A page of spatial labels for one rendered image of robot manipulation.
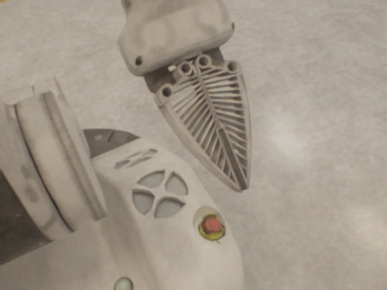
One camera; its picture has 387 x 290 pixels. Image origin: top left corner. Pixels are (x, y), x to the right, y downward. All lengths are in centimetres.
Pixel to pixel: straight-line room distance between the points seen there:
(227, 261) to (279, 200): 48
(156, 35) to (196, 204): 34
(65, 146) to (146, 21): 14
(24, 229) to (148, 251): 23
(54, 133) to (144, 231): 27
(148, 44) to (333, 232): 80
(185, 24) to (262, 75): 103
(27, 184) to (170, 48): 17
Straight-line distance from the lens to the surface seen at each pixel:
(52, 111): 38
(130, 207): 60
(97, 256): 65
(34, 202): 37
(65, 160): 36
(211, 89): 33
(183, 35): 32
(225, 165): 34
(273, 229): 99
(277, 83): 132
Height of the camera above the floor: 89
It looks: 53 degrees down
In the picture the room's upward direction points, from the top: 5 degrees counter-clockwise
